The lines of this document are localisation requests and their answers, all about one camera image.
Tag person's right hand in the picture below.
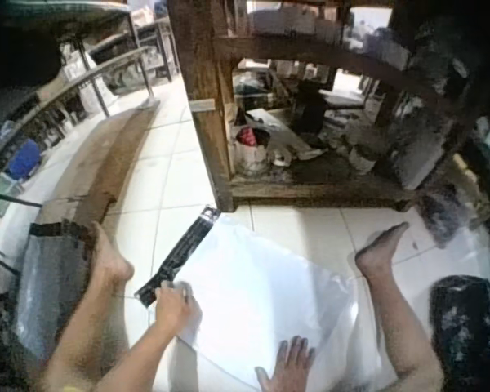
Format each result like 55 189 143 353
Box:
255 335 316 392

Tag person's left hand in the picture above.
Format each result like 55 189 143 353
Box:
153 280 204 341

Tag long black packet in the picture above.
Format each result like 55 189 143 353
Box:
134 205 222 310

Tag white plastic bag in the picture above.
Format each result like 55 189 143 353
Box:
146 217 395 392

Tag clear bag of dark packets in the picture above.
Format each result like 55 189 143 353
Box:
15 221 97 363

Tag brown cardboard sheets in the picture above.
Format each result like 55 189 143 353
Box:
35 99 161 230

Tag blue plastic container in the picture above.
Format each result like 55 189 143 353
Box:
7 138 41 181

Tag cluttered wooden shelf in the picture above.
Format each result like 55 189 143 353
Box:
166 0 490 214

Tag person's legs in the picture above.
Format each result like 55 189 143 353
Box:
40 220 461 392

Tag cluttered metal rack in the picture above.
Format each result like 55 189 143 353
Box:
0 44 157 262

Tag metal table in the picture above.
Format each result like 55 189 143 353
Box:
88 18 181 96

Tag dark plastic bag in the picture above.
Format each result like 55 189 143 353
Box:
418 190 477 251

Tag dark patterned bag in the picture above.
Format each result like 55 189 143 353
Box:
427 274 490 392

